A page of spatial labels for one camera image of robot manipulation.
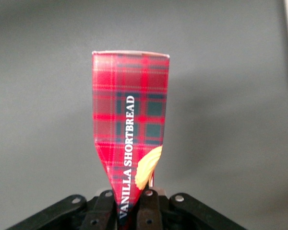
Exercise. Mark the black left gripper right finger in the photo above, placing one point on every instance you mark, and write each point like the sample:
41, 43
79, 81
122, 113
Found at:
148, 210

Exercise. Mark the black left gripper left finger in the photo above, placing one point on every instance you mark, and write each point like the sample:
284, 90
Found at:
102, 210

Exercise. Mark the red tartan shortbread cookie box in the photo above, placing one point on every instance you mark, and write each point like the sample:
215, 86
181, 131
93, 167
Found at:
129, 115

